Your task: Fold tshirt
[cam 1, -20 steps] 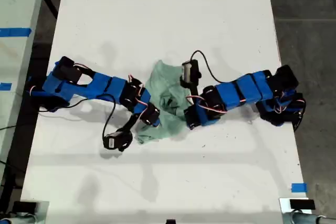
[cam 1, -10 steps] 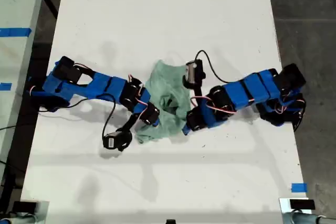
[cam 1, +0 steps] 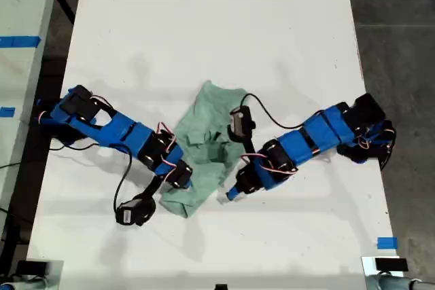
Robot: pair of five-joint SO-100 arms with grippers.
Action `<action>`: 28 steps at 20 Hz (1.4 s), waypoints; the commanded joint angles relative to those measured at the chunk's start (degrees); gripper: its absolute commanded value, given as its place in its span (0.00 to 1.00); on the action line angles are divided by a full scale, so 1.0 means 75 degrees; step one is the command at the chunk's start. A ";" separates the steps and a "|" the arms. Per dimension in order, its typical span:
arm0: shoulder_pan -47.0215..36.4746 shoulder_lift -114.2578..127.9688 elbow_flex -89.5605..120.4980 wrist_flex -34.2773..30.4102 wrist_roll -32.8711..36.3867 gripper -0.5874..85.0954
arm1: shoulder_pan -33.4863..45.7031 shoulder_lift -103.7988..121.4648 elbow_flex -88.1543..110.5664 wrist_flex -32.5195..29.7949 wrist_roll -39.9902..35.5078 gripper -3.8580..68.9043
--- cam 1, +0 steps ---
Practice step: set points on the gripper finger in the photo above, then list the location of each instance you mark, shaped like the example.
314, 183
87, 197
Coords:
189, 187
235, 194

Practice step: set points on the pale green T-shirt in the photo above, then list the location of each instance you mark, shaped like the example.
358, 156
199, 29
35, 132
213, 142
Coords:
204, 117

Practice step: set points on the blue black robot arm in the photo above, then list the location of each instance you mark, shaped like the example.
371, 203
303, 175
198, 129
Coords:
129, 130
326, 127

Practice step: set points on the small black clamp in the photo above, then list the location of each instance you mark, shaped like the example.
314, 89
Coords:
221, 287

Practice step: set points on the square blue tape piece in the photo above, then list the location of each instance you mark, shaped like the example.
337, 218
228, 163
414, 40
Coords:
387, 243

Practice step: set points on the small black box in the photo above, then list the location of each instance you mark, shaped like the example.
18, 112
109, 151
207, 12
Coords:
391, 264
32, 267

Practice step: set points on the black stand leg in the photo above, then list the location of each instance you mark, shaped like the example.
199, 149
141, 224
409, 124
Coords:
67, 6

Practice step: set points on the long blue tape strip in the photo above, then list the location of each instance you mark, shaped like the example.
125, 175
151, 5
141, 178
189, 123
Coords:
20, 41

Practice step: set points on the black camera stalk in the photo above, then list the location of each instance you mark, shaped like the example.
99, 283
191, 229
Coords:
149, 189
249, 145

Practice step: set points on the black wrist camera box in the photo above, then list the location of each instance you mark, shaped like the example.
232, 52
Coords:
130, 213
239, 123

